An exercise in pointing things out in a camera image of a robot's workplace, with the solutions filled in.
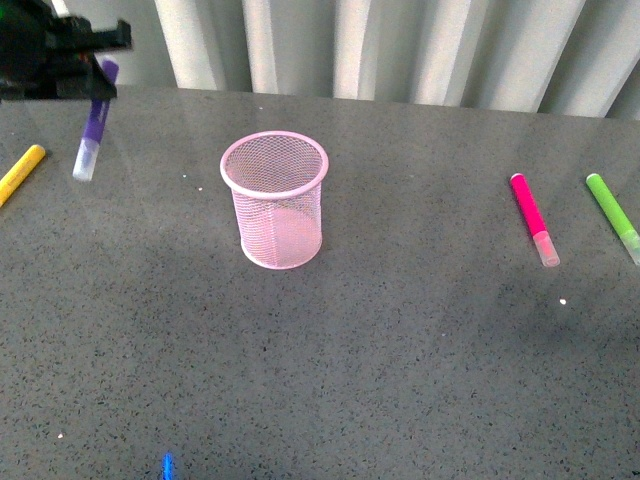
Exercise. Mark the white pleated curtain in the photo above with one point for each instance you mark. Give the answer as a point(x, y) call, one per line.
point(562, 57)

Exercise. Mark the pink mesh pen cup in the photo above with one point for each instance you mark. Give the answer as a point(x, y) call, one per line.
point(275, 178)

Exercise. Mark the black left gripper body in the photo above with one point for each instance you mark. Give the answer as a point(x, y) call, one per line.
point(47, 57)

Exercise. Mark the pink marker pen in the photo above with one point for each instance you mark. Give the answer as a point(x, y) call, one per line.
point(534, 221)

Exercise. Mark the yellow marker pen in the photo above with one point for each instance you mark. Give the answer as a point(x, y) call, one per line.
point(20, 171)

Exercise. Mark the green marker pen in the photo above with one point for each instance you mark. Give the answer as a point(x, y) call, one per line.
point(616, 216)

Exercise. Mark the purple marker pen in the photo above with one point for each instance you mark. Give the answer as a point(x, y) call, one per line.
point(90, 141)

